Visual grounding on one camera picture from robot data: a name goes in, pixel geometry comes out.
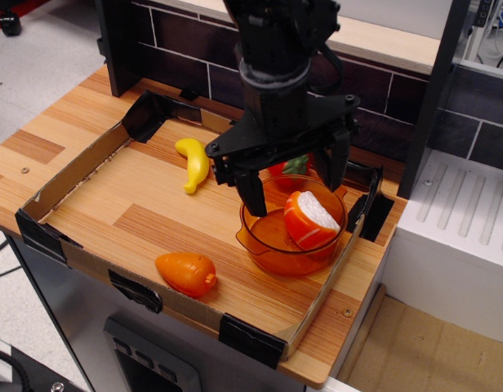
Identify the cardboard fence with black tape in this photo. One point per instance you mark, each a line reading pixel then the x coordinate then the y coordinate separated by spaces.
pixel 118 206

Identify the orange toy carrot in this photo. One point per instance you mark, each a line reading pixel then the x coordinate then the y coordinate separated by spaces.
pixel 189 273

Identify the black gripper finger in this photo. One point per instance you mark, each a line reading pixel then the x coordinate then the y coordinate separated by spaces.
pixel 330 158
pixel 250 190

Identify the white toy sink drainboard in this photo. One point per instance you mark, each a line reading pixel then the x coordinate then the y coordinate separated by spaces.
pixel 446 256

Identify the dark grey vertical post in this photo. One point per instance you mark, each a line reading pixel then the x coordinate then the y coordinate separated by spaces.
pixel 419 150

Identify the grey toy oven panel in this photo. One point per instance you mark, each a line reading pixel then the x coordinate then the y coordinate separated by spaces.
pixel 145 366

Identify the yellow toy banana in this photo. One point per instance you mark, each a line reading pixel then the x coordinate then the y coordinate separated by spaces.
pixel 198 164

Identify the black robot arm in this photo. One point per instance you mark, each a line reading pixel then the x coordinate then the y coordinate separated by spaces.
pixel 280 37

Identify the red toy strawberry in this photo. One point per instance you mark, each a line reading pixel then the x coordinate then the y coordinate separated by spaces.
pixel 284 173

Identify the light wooden shelf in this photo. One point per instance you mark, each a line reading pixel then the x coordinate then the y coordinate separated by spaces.
pixel 203 30

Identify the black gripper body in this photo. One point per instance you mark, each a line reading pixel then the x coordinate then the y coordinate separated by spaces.
pixel 281 121

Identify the orange white toy sushi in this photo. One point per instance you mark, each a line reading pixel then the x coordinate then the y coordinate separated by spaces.
pixel 308 222

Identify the black caster wheel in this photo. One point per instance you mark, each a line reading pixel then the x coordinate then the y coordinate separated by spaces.
pixel 10 23

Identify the transparent orange plastic pot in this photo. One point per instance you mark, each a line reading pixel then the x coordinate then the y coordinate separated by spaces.
pixel 267 240

